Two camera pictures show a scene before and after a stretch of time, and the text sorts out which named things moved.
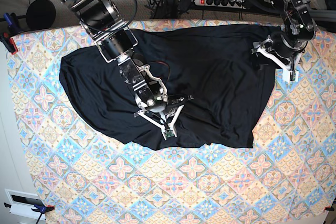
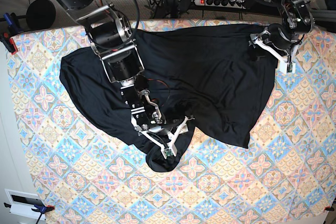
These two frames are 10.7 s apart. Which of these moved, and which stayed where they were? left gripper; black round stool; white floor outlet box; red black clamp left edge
Moved: left gripper
Stayed: black round stool; white floor outlet box; red black clamp left edge
